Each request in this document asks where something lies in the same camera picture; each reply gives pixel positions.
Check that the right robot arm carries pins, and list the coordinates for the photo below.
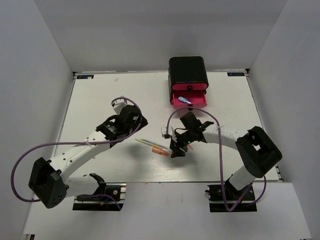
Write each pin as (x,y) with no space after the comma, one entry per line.
(257,151)

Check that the left blue table label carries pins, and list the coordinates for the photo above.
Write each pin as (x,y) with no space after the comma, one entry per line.
(85,77)

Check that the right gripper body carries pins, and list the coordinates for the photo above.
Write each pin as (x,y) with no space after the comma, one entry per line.
(185,138)

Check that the orange pink pen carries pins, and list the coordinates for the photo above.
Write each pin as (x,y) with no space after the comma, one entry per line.
(191,148)

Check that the black pink drawer organizer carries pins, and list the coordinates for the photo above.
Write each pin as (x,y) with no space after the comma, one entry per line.
(187,77)

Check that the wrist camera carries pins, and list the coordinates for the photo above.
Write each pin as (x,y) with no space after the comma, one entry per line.
(167,132)
(118,105)

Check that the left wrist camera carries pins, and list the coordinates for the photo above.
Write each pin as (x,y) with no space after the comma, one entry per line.
(118,105)

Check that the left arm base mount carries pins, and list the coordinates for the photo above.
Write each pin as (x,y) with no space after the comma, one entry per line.
(108,198)

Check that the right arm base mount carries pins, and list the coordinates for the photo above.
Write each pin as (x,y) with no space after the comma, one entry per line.
(216,202)

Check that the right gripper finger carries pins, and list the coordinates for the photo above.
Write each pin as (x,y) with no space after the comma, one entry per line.
(178,152)
(173,145)

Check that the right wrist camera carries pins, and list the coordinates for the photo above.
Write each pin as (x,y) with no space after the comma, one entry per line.
(167,132)

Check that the yellow blue pen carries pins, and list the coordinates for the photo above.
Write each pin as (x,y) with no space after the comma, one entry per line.
(150,143)

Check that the right blue table label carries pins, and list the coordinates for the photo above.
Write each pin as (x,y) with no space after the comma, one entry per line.
(236,74)

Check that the blue table label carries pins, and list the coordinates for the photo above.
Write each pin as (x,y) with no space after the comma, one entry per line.
(236,74)
(85,77)

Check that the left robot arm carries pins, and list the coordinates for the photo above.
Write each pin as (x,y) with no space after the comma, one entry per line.
(52,181)

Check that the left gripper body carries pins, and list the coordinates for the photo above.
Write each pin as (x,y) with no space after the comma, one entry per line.
(133,127)

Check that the blue correction tape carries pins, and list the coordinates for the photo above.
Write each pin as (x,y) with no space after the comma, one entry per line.
(184,100)

